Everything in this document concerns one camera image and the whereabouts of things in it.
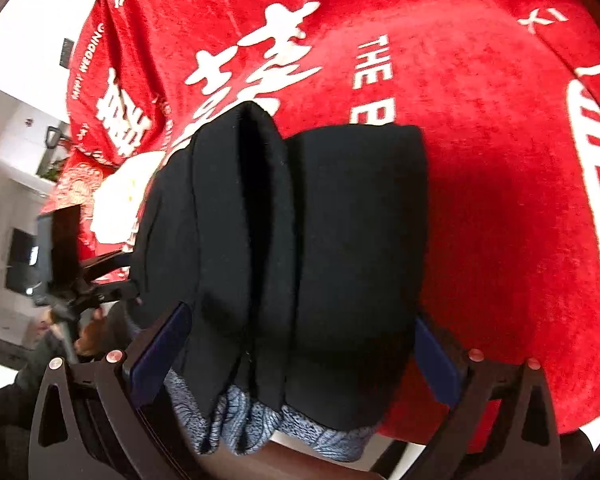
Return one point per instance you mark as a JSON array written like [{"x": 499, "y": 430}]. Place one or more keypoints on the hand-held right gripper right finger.
[{"x": 437, "y": 362}]

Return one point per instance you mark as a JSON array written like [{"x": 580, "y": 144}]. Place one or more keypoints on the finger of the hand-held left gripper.
[
  {"x": 117, "y": 294},
  {"x": 107, "y": 262}
]

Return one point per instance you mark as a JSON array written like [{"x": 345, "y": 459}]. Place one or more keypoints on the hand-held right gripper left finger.
[{"x": 159, "y": 355}]

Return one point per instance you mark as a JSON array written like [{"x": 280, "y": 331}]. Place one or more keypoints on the black pants with blue waistband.
[{"x": 330, "y": 235}]

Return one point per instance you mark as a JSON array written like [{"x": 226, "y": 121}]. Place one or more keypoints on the person's left hand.
[{"x": 91, "y": 335}]

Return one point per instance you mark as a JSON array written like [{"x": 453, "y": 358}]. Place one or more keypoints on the black screen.
[{"x": 22, "y": 260}]

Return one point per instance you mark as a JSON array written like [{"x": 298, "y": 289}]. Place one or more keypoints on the red patterned pillow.
[{"x": 72, "y": 192}]

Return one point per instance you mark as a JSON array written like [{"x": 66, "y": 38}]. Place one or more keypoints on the white cabinet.
[{"x": 25, "y": 150}]

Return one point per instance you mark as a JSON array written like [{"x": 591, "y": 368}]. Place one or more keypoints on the red printed blanket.
[{"x": 455, "y": 110}]

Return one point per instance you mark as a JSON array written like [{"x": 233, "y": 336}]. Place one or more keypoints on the black wall fixture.
[{"x": 67, "y": 52}]

